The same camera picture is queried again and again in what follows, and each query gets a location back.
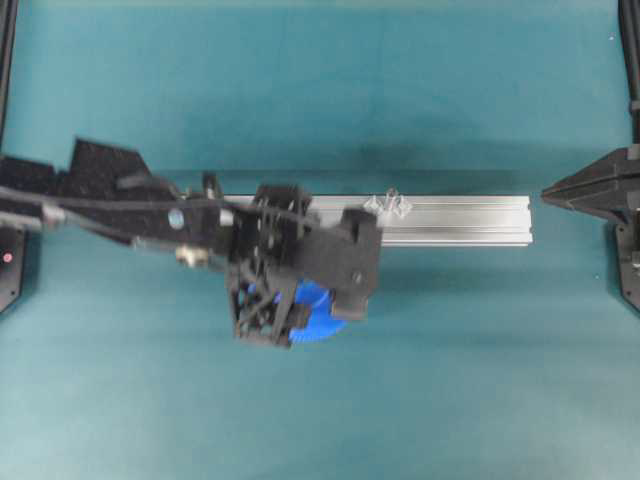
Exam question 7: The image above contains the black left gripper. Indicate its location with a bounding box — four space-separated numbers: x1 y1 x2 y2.
292 208 382 320

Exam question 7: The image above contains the large blue gear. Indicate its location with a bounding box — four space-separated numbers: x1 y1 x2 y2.
248 279 350 348

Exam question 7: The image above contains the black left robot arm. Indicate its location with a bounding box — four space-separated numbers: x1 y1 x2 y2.
1 139 382 327

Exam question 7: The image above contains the clear shaft bracket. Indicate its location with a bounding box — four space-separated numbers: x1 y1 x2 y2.
363 188 413 218

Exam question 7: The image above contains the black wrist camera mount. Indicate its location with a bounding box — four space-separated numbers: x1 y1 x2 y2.
225 185 311 348

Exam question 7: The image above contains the silver aluminium extrusion rail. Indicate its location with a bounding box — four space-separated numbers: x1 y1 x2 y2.
222 193 532 250

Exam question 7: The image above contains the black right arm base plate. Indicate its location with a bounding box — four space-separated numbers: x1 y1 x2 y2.
614 224 639 311

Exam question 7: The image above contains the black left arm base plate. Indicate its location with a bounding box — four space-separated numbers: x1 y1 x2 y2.
0 226 27 312

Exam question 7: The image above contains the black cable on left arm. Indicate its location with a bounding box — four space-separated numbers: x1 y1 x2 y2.
0 185 321 221

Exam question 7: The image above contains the black frame upright post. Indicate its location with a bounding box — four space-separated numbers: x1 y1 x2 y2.
618 0 639 144

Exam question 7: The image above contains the black left frame post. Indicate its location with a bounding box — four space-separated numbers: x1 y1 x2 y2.
0 0 19 137

